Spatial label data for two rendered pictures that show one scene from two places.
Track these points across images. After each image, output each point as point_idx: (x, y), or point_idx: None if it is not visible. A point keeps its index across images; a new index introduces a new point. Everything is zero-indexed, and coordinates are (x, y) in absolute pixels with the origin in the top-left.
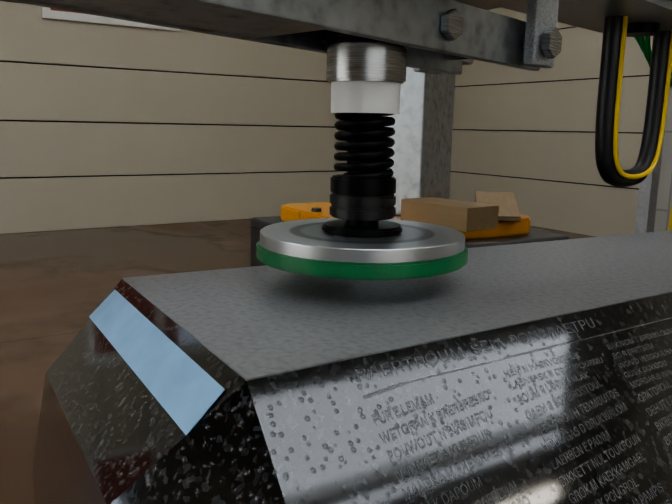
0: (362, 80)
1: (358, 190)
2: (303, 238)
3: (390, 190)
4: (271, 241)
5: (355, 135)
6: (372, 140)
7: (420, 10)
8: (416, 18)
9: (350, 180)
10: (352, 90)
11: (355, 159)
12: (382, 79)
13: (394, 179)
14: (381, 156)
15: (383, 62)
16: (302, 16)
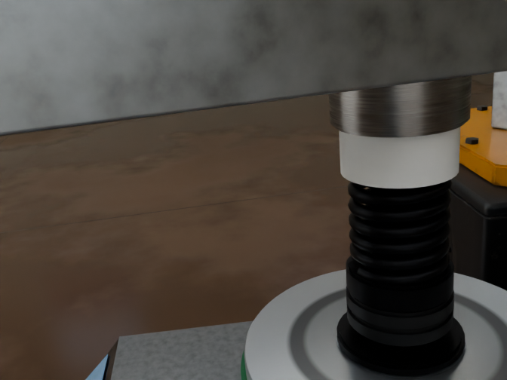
0: (375, 136)
1: (378, 302)
2: (290, 368)
3: (437, 300)
4: (245, 366)
5: (371, 219)
6: (400, 227)
7: (485, 5)
8: (474, 23)
9: (365, 285)
10: (361, 150)
11: (373, 252)
12: (412, 133)
13: (447, 279)
14: (418, 252)
15: (412, 105)
16: (182, 102)
